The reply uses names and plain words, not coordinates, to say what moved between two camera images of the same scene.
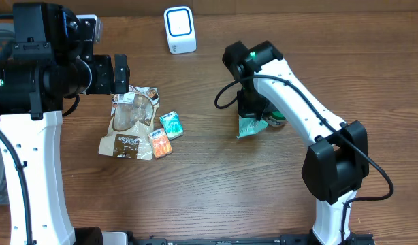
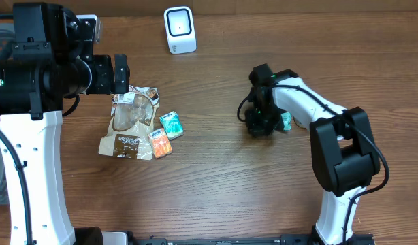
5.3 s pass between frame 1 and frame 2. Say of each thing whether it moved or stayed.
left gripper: stayed
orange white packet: stayed
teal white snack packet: moved
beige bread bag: stayed
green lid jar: moved
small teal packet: stayed
